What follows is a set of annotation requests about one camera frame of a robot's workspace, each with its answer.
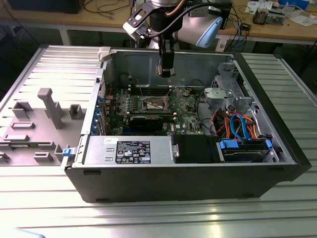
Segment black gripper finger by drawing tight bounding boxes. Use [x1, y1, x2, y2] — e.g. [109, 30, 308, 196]
[159, 48, 176, 72]

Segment metal socket cover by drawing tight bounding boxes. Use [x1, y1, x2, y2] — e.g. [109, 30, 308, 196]
[162, 93, 174, 111]

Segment RAM slot white clips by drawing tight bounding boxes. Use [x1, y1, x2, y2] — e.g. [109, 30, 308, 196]
[129, 89, 173, 93]
[129, 85, 173, 89]

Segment CPU socket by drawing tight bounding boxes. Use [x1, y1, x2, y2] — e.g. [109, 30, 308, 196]
[140, 95, 172, 112]

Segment black drive cover box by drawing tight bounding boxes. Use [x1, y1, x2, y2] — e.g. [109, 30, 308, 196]
[172, 135, 220, 164]

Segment black upright box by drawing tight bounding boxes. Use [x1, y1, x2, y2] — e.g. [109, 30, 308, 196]
[221, 0, 232, 30]

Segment green motherboard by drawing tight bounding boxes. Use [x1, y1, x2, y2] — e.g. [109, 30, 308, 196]
[104, 84, 213, 136]

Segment silver disk bay cage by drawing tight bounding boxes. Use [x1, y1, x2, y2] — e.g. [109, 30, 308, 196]
[203, 61, 260, 117]

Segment black graphics card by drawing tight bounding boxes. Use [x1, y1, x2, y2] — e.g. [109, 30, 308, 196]
[128, 114, 164, 133]

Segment wooden desk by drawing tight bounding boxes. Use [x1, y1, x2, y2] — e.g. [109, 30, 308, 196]
[0, 0, 317, 47]

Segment metal heatsink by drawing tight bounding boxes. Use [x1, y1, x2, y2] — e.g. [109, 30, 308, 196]
[252, 6, 269, 25]

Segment hard disk blue carrier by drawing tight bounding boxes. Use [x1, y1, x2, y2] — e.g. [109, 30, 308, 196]
[217, 138, 273, 163]

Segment silver power supply unit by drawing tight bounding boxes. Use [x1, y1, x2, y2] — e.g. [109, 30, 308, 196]
[84, 135, 174, 166]

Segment black computer box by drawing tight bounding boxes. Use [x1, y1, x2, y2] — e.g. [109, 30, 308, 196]
[8, 0, 86, 14]

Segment black PC case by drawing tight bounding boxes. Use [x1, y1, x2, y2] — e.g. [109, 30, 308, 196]
[60, 46, 312, 204]

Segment white paper sheets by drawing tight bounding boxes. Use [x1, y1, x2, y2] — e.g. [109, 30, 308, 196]
[288, 14, 317, 27]

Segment grey parts rack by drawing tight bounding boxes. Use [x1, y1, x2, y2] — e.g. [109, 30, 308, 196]
[0, 88, 87, 167]

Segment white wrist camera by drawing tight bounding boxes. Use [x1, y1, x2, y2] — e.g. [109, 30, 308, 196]
[123, 3, 152, 41]

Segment blue wire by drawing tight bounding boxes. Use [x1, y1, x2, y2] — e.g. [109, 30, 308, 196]
[229, 114, 251, 141]

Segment orange wire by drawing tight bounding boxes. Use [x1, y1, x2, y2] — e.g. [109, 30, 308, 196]
[237, 113, 260, 139]

